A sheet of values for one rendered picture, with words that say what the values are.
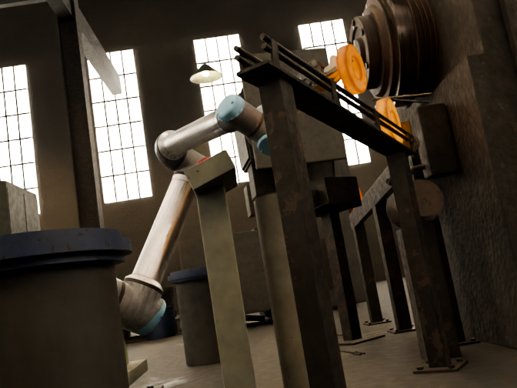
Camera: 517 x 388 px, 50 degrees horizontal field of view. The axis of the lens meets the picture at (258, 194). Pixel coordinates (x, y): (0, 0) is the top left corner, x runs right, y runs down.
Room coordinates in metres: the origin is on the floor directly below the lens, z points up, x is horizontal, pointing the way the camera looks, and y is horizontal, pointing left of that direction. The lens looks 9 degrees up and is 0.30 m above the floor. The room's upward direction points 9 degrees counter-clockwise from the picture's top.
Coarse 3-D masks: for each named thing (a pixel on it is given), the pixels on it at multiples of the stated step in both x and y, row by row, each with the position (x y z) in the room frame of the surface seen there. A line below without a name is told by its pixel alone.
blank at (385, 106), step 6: (378, 102) 1.56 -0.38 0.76; (384, 102) 1.55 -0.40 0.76; (390, 102) 1.59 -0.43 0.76; (378, 108) 1.55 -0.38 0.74; (384, 108) 1.54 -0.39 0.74; (390, 108) 1.57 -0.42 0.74; (384, 114) 1.53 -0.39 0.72; (390, 114) 1.56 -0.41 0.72; (396, 114) 1.63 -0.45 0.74; (396, 120) 1.62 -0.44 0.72; (390, 132) 1.54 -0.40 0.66; (396, 138) 1.58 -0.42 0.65
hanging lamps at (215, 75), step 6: (198, 30) 10.01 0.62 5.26; (204, 66) 9.87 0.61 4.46; (210, 66) 9.93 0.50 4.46; (198, 72) 9.73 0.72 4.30; (204, 72) 9.97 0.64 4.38; (210, 72) 10.15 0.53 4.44; (216, 72) 10.08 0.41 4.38; (192, 78) 10.04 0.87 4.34; (198, 78) 10.18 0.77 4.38; (204, 78) 10.23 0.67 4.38; (210, 78) 10.24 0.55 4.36; (216, 78) 10.21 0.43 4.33
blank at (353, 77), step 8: (344, 48) 1.58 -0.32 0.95; (352, 48) 1.63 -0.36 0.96; (336, 56) 1.59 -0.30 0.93; (344, 56) 1.57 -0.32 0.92; (352, 56) 1.62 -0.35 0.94; (360, 56) 1.67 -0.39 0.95; (344, 64) 1.57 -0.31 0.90; (352, 64) 1.66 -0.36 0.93; (360, 64) 1.66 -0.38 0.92; (344, 72) 1.58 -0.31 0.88; (352, 72) 1.60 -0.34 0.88; (360, 72) 1.66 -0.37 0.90; (344, 80) 1.59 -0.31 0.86; (352, 80) 1.59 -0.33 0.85; (360, 80) 1.64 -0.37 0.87; (352, 88) 1.61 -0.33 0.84; (360, 88) 1.63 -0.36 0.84
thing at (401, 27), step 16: (368, 0) 2.08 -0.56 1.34; (384, 0) 1.90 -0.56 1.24; (400, 0) 1.86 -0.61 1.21; (400, 16) 1.84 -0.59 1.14; (400, 32) 1.83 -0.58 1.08; (400, 48) 1.85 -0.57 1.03; (416, 48) 1.86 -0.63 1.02; (400, 64) 1.87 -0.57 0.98; (416, 64) 1.89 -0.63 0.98; (400, 80) 1.91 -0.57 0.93
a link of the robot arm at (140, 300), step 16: (192, 160) 2.14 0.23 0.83; (176, 176) 2.14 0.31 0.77; (176, 192) 2.12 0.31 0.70; (192, 192) 2.15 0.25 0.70; (160, 208) 2.13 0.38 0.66; (176, 208) 2.10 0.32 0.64; (160, 224) 2.08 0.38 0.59; (176, 224) 2.10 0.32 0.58; (160, 240) 2.06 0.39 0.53; (176, 240) 2.11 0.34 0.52; (144, 256) 2.05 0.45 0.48; (160, 256) 2.05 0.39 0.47; (144, 272) 2.03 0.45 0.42; (160, 272) 2.06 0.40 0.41; (128, 288) 1.98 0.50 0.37; (144, 288) 2.00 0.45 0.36; (160, 288) 2.04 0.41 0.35; (128, 304) 1.96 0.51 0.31; (144, 304) 1.99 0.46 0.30; (160, 304) 2.04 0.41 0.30; (128, 320) 1.98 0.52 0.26; (144, 320) 2.00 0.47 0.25; (160, 320) 2.03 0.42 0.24
